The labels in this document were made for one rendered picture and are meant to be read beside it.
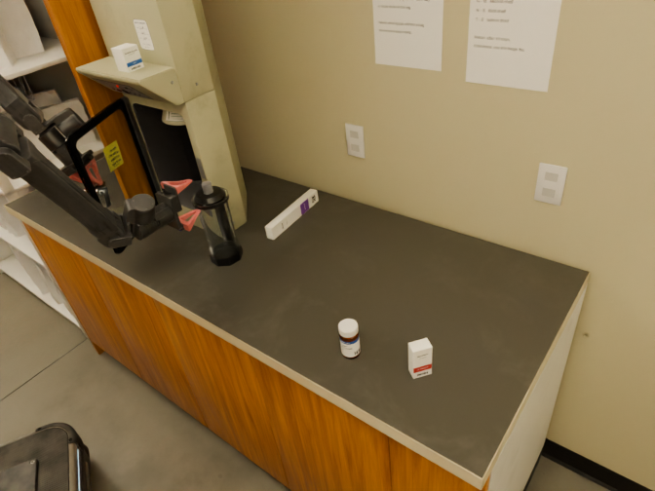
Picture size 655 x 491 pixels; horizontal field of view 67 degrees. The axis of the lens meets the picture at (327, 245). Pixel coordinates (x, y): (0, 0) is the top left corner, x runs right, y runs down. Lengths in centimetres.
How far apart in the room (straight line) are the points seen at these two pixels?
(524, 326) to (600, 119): 52
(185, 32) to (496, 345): 113
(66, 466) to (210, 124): 137
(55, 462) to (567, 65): 211
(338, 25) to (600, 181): 84
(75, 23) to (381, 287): 117
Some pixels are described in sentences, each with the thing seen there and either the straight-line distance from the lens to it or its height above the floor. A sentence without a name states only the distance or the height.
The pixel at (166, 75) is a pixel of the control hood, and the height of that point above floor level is 150.
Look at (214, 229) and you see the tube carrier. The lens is 150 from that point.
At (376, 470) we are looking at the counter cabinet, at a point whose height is 65.
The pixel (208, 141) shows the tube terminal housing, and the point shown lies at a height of 127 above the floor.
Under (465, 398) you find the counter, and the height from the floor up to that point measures 94.
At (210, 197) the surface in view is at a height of 118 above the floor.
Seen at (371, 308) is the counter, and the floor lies 94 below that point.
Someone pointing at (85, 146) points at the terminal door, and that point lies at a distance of 159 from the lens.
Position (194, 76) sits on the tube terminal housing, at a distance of 151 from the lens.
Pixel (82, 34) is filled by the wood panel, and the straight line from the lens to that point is 176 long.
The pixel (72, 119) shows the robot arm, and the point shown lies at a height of 140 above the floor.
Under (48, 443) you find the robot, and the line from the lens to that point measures 233.
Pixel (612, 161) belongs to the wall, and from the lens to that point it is 139.
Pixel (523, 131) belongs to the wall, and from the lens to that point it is 142.
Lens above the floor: 188
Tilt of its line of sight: 37 degrees down
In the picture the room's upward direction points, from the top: 8 degrees counter-clockwise
